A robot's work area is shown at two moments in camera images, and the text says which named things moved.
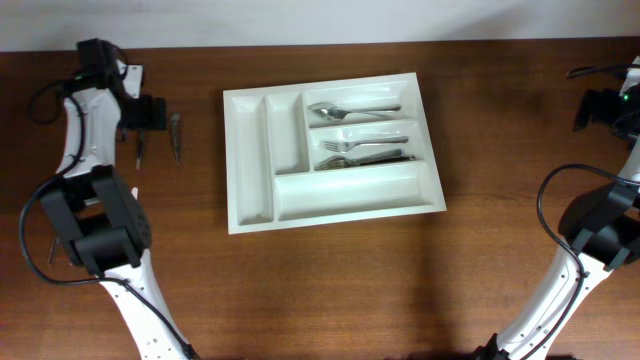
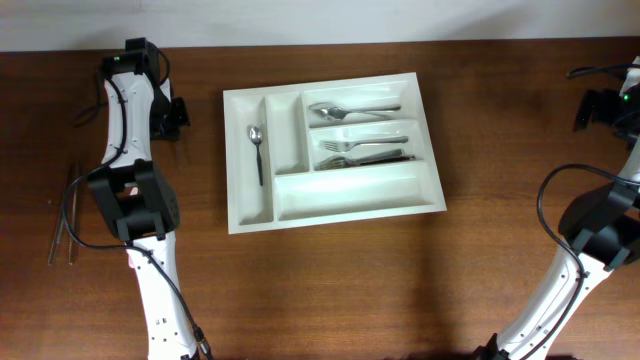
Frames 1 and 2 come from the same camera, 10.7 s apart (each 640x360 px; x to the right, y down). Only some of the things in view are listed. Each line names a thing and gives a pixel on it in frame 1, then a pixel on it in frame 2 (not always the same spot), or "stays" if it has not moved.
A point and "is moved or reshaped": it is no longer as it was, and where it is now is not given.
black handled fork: (339, 162) stays
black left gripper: (154, 123) -> (176, 118)
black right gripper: (592, 105) stays
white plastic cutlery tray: (329, 151) stays
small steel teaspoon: (140, 148) is moved or reshaped
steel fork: (344, 146) stays
